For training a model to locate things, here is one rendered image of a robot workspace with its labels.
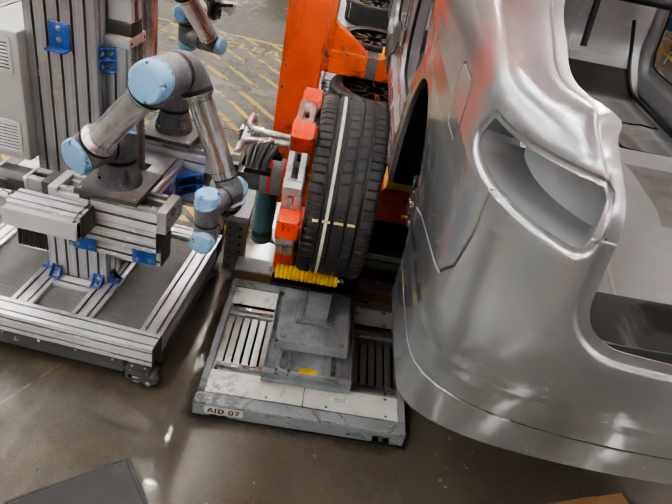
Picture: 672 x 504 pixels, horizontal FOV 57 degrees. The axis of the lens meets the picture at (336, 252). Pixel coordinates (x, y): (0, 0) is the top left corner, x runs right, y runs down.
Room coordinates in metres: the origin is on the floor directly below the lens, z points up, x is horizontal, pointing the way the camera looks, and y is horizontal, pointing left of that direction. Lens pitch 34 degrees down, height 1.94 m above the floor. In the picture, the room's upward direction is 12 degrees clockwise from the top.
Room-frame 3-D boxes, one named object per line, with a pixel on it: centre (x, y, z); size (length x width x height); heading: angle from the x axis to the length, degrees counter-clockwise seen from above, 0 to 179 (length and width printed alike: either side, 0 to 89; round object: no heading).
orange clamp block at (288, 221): (1.73, 0.18, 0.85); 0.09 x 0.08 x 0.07; 3
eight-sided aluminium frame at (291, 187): (2.04, 0.20, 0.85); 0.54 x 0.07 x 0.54; 3
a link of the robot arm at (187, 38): (2.61, 0.80, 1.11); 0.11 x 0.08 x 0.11; 73
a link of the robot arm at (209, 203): (1.58, 0.40, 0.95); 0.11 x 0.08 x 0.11; 161
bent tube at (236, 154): (1.93, 0.32, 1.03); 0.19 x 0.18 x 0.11; 93
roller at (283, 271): (1.93, 0.09, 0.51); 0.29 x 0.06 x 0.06; 93
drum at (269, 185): (2.04, 0.27, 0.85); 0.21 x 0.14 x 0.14; 93
